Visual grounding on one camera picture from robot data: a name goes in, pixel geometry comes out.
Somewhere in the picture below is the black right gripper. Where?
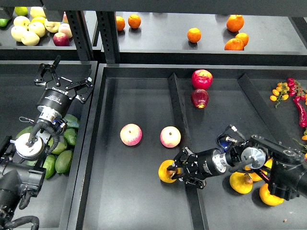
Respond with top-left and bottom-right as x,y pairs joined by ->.
171,147 -> 217,189

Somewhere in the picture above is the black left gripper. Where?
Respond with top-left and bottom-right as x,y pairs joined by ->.
34,55 -> 94,115

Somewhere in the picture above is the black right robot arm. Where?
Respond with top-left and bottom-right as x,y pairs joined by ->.
166,125 -> 307,201

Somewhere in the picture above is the pale yellow pear front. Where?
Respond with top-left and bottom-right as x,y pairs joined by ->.
21,31 -> 40,46

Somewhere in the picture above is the pale yellow pear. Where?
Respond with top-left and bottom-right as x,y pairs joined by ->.
21,31 -> 40,46
11,25 -> 28,42

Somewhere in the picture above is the pale yellow pear left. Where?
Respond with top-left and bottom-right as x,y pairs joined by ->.
11,25 -> 28,42

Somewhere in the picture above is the green avocado in bin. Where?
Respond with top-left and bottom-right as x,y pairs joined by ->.
55,150 -> 73,173

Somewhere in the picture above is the red apple on shelf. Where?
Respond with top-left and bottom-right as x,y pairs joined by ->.
53,32 -> 70,46

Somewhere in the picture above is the pink apple right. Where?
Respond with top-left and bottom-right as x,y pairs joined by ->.
160,126 -> 181,148

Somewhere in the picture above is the pink apple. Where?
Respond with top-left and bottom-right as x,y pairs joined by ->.
120,124 -> 142,146
160,126 -> 181,148

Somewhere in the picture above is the pink apple left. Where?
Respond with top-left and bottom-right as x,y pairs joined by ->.
120,124 -> 142,146

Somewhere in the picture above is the dark red apple lower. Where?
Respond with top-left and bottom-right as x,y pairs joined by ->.
190,89 -> 209,109

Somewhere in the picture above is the black middle tray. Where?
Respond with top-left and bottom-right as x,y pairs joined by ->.
78,64 -> 307,230

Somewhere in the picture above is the orange on shelf left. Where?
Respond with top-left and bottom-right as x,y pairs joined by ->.
116,16 -> 126,31

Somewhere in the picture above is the orange on shelf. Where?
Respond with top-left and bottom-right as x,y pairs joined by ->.
116,16 -> 126,31
187,27 -> 201,43
128,14 -> 142,29

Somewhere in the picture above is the red apple upper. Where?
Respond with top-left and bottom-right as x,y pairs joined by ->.
191,69 -> 213,90

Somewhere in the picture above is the orange cherry tomato bunch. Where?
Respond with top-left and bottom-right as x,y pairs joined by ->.
270,82 -> 290,108

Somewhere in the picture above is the red chili pepper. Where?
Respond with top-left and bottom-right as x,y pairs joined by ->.
293,96 -> 307,127

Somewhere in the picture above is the red cherry tomato bunch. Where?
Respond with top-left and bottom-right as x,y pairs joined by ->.
287,78 -> 307,104

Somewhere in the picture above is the orange right front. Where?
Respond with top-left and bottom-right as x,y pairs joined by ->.
224,38 -> 244,51

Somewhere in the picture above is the orange on shelf middle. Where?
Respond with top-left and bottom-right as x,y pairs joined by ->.
187,27 -> 201,43

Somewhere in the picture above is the orange right small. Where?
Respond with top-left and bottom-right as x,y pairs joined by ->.
235,33 -> 249,47

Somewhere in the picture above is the large orange top right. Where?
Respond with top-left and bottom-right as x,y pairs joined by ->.
226,14 -> 245,32

